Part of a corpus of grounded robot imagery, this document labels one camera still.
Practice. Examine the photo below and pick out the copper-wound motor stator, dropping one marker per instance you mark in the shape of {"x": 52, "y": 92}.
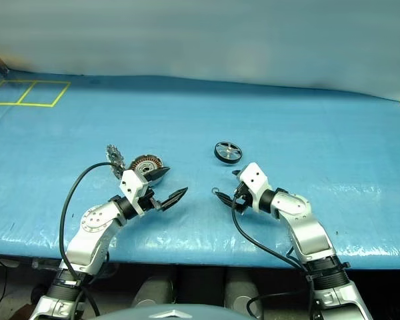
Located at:
{"x": 141, "y": 165}

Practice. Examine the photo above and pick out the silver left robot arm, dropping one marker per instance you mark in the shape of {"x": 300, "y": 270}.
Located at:
{"x": 86, "y": 240}

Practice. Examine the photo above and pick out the grey rounded cylinder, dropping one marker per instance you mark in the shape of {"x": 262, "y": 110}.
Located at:
{"x": 153, "y": 293}
{"x": 243, "y": 296}

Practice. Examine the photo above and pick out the grey robot torso with logo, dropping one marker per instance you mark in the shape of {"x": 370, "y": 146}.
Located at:
{"x": 170, "y": 315}

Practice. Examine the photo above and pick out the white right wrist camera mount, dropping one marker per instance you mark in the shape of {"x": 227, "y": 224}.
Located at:
{"x": 255, "y": 180}

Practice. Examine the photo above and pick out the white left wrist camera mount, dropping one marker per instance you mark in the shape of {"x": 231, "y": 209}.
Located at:
{"x": 133, "y": 186}

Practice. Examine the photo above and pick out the small metal bracket part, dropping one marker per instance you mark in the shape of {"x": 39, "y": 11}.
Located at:
{"x": 114, "y": 160}

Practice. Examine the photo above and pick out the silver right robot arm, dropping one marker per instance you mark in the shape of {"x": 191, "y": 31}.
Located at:
{"x": 306, "y": 233}

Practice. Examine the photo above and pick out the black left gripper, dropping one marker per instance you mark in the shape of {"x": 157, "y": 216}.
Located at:
{"x": 150, "y": 201}

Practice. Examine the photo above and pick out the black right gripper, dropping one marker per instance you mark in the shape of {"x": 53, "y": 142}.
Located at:
{"x": 243, "y": 200}

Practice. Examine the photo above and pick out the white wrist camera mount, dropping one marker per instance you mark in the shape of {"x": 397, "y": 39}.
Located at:
{"x": 133, "y": 186}
{"x": 255, "y": 180}

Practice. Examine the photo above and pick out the blue table cover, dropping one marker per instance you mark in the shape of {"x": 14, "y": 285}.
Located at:
{"x": 286, "y": 150}

